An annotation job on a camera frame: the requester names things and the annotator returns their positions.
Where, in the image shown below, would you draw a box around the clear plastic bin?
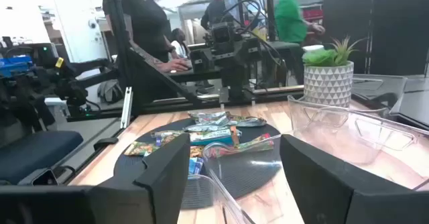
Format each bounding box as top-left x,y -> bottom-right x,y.
202,118 -> 429,193
287,73 -> 408,141
180,173 -> 257,224

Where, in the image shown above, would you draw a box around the grey backpack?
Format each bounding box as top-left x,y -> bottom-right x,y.
97,78 -> 124,104

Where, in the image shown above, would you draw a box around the blue-ended granola bar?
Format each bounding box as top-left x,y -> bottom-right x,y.
183,123 -> 232,133
188,156 -> 204,176
189,128 -> 242,147

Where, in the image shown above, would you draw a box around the person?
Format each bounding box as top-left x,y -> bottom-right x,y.
200,0 -> 229,30
170,27 -> 189,60
273,0 -> 326,84
102,0 -> 192,74

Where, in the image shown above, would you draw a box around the blue plastic box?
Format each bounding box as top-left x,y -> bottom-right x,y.
0,55 -> 34,78

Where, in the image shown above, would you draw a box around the black neighbouring robot rig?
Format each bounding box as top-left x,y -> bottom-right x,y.
0,36 -> 119,131

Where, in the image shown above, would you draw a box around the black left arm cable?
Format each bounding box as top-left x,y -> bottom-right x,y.
221,0 -> 288,67

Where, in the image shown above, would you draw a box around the dark round plate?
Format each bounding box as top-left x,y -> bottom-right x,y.
113,116 -> 283,211

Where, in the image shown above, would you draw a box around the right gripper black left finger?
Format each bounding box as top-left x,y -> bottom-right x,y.
88,133 -> 191,224

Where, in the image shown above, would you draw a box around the red-ended green granola bar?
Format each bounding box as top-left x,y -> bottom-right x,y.
204,133 -> 275,160

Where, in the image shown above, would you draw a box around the silver aluminium bar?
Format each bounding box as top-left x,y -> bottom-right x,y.
119,86 -> 133,129

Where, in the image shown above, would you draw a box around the black table edge clamp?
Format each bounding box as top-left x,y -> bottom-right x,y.
93,137 -> 119,152
18,168 -> 58,186

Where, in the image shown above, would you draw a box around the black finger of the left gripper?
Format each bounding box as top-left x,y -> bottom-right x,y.
190,48 -> 215,74
246,37 -> 263,63

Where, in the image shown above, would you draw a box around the black metal post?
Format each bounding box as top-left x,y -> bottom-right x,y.
234,0 -> 246,27
265,0 -> 278,42

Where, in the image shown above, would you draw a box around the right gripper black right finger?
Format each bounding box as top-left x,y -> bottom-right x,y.
280,133 -> 429,224

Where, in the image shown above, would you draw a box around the red storage bins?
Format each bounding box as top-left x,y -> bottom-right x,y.
302,8 -> 324,22

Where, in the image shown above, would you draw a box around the white door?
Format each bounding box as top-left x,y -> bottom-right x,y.
50,0 -> 109,64

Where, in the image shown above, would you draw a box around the white pot with green plants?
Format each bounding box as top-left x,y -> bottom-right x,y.
301,36 -> 368,108

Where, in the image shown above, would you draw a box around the dark padded seat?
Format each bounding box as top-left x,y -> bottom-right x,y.
0,130 -> 84,186

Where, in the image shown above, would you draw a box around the black desk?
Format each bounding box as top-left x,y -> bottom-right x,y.
166,64 -> 224,84

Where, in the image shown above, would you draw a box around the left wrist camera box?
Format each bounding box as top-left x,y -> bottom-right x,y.
210,23 -> 233,46

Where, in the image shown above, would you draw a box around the black partition panel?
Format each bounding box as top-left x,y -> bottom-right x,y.
322,0 -> 429,76

